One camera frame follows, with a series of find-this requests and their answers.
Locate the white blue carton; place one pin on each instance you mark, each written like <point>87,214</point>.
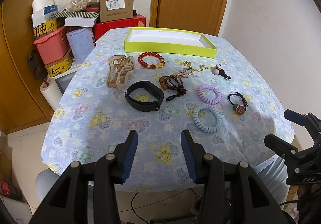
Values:
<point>43,11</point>

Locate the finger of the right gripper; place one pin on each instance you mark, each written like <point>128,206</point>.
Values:
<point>283,149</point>
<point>309,121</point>

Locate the beige hair claw clip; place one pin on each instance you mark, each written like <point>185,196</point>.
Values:
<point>120,68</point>

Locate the wooden wardrobe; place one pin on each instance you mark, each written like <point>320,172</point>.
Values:
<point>22,103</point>

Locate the rhinestone hair clip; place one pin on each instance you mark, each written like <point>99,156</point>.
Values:
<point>185,72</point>

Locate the white paper roll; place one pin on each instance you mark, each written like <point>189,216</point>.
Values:
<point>51,92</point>

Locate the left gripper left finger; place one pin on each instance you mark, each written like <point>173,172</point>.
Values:
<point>113,168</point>

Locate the black pink figurine hair clip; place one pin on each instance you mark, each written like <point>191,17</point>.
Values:
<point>218,70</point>

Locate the white flat box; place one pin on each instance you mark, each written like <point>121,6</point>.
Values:
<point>79,22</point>

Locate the floral blue tablecloth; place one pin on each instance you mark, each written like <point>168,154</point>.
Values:
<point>91,119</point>

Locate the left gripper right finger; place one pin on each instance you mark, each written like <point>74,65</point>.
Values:
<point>206,169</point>

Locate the bag of beige items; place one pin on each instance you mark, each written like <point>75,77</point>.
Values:
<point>77,5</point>

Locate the yellow patterned box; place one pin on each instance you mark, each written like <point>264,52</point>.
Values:
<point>60,66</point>

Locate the green striped box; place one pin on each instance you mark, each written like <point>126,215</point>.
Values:
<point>76,14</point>

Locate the red gift box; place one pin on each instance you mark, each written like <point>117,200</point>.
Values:
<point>101,28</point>

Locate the yellow-green shallow tray box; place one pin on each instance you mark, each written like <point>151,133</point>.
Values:
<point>171,41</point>

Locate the lavender cylindrical container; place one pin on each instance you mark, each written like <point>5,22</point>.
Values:
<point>82,42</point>

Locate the pink plastic bin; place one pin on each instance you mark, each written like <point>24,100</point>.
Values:
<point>53,46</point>

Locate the black fitness band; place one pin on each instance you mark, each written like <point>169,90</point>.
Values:
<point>144,96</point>

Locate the brown cardboard box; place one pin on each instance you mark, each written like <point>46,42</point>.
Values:
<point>111,10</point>

